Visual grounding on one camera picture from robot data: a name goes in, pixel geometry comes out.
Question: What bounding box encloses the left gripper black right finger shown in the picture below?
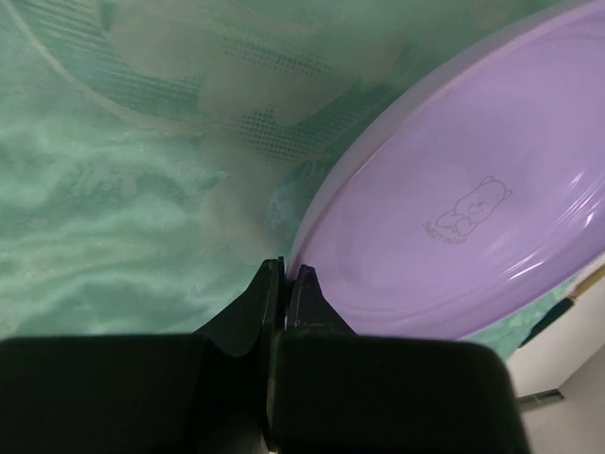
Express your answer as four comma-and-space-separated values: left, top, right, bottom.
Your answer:
268, 266, 530, 453

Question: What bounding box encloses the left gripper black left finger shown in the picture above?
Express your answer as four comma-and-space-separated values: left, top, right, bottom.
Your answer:
1, 258, 285, 453

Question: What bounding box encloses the gold knife green handle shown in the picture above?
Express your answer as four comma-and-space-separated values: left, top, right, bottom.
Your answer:
520, 266, 604, 347

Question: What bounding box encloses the green satin placemat cloth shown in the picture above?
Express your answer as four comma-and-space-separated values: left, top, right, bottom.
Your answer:
0, 0, 573, 363

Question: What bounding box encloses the purple plate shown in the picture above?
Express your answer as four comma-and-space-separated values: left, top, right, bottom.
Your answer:
287, 1, 604, 340

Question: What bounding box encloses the aluminium front rail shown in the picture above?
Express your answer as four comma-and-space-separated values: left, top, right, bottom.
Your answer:
516, 389, 564, 412

